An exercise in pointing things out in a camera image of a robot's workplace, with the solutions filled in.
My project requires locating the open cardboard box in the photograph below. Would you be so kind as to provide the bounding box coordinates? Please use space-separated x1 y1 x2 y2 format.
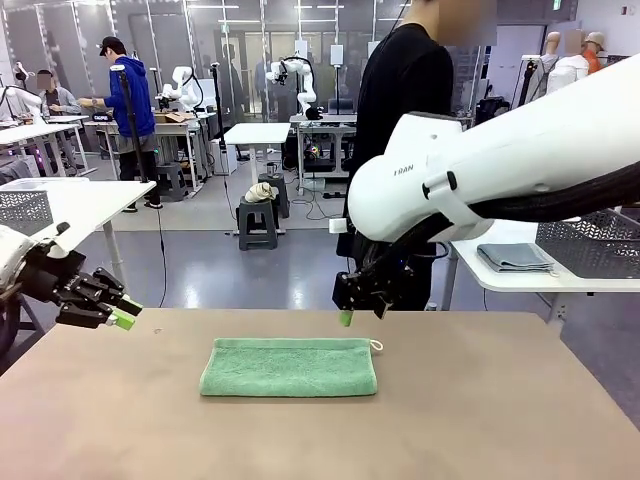
148 111 197 125

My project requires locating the person in black clothes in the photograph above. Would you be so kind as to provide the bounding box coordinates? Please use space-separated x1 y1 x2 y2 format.
335 0 497 312

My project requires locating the long white background table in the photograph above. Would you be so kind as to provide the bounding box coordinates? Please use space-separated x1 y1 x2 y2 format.
0 115 92 179

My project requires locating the person in blue hoodie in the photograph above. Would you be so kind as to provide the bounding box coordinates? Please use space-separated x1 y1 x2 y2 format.
79 35 164 211

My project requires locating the black suitcase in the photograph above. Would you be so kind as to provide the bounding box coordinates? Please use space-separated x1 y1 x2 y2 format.
477 97 511 124

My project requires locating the white table with square leg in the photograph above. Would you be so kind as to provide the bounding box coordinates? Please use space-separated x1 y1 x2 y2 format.
447 217 640 326

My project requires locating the mint green towel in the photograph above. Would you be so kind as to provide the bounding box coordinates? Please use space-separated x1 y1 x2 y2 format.
198 337 385 399

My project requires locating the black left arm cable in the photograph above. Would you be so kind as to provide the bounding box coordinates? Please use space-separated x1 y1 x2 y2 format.
0 282 25 362

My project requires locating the grey mesh basket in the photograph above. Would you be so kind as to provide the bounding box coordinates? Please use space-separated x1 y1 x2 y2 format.
0 189 54 237
534 207 640 280

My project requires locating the black plastic stool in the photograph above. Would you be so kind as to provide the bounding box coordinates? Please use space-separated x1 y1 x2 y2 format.
0 292 46 376

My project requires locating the small white background table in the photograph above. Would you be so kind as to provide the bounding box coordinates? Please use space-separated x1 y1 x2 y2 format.
223 122 292 236

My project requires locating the beige cloth bundle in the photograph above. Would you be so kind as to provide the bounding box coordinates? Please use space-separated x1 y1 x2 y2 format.
248 182 279 205

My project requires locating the mannequin with cap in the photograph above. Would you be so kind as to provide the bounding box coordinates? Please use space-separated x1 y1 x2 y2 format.
582 30 609 76

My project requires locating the grey plastic stool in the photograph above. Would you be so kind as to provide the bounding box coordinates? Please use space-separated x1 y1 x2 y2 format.
258 172 291 220
154 162 190 202
236 195 280 252

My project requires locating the white table with round leg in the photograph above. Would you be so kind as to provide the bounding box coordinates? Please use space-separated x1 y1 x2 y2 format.
0 179 158 307

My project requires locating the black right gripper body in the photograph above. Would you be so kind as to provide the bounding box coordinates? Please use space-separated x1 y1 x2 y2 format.
349 239 416 301

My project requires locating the seated person in grey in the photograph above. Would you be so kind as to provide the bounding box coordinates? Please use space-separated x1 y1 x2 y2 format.
35 69 84 171

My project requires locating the white desk with computer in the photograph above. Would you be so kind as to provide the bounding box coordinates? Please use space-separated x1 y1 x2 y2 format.
289 113 359 197

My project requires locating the light blue towel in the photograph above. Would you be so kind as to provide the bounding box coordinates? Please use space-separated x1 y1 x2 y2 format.
476 242 560 277

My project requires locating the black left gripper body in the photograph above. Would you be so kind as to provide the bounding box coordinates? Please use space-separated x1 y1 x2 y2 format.
22 247 96 307

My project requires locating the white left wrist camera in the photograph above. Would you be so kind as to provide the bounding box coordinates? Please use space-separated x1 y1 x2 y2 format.
30 222 71 260

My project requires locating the mannequin with orange trousers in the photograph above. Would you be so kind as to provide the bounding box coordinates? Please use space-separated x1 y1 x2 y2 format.
542 30 591 96

